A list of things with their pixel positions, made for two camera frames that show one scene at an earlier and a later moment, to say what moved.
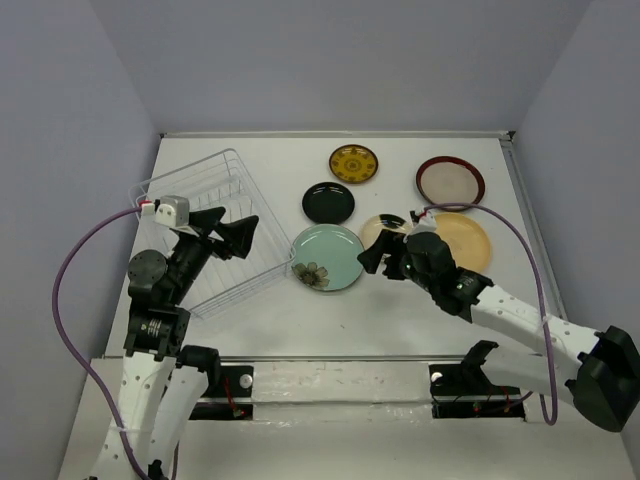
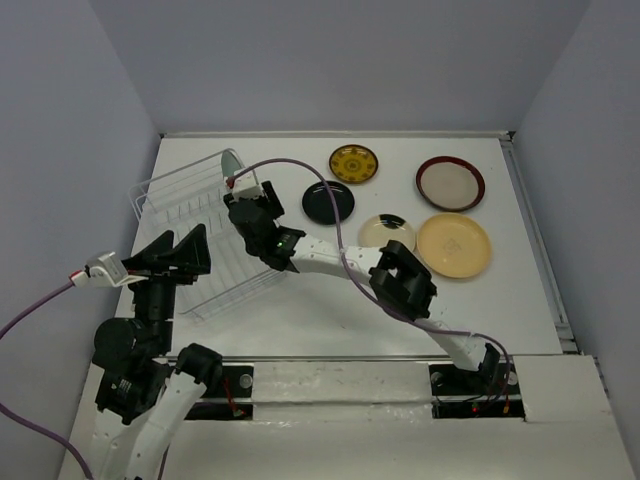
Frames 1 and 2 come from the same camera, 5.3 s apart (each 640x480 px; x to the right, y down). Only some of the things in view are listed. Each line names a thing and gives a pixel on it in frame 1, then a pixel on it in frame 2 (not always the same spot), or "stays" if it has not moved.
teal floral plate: (325, 257) -> (229, 163)
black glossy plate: (328, 203) stays
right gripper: (387, 242) -> (274, 204)
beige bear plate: (468, 241) stays
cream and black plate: (372, 227) stays
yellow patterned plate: (353, 163) stays
